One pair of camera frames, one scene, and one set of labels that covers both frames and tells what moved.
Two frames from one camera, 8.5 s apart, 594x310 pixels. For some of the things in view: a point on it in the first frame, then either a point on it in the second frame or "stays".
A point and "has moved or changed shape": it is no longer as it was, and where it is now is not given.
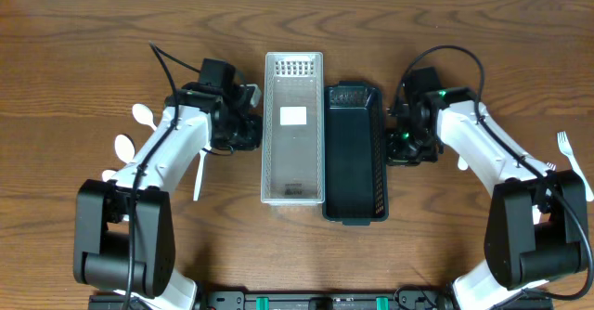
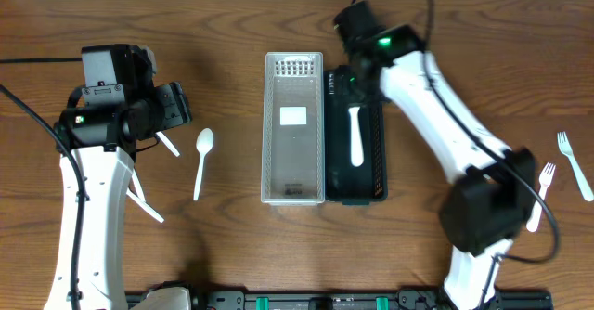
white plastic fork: x=566 y=148 stays
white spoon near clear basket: x=200 y=171 stays
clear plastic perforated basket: x=293 y=129 stays
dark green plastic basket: x=355 y=185 has moved or changed shape
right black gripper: x=402 y=148 to x=351 y=87
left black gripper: x=242 y=135 to x=172 y=106
